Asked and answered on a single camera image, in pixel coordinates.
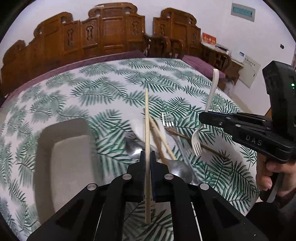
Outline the wooden side table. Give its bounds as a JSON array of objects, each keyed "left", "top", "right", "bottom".
[{"left": 221, "top": 56, "right": 243, "bottom": 85}]

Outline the white plastic fork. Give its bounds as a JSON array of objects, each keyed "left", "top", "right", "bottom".
[{"left": 191, "top": 69, "right": 219, "bottom": 157}]

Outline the purple seat cushion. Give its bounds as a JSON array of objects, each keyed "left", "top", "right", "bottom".
[{"left": 182, "top": 55, "right": 218, "bottom": 79}]

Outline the grey rectangular utensil tray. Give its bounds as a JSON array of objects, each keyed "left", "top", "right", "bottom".
[{"left": 33, "top": 118, "right": 104, "bottom": 223}]

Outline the small metal spoon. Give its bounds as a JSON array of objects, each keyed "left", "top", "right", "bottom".
[{"left": 162, "top": 158, "right": 193, "bottom": 183}]

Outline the white ceramic soup spoon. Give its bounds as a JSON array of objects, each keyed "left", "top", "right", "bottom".
[{"left": 130, "top": 118, "right": 157, "bottom": 149}]

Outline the red sign card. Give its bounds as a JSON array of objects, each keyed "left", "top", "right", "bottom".
[{"left": 202, "top": 33, "right": 217, "bottom": 46}]

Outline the white wall electrical box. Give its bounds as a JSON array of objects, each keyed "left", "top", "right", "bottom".
[{"left": 239, "top": 55, "right": 261, "bottom": 88}]

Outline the light wooden chopstick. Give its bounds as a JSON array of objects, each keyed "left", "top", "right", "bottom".
[
  {"left": 145, "top": 107, "right": 177, "bottom": 160},
  {"left": 144, "top": 88, "right": 151, "bottom": 225}
]

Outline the palm leaf tablecloth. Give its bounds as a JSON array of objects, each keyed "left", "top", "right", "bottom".
[{"left": 1, "top": 58, "right": 258, "bottom": 240}]

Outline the carved wooden bench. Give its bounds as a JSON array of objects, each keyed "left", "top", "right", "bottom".
[{"left": 1, "top": 3, "right": 145, "bottom": 95}]

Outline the person's right hand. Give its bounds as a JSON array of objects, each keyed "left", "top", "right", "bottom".
[{"left": 256, "top": 155, "right": 296, "bottom": 200}]

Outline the metal fork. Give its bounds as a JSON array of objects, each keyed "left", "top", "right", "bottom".
[{"left": 162, "top": 112, "right": 201, "bottom": 185}]

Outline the carved wooden armchair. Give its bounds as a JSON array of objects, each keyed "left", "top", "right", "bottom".
[{"left": 144, "top": 8, "right": 228, "bottom": 80}]

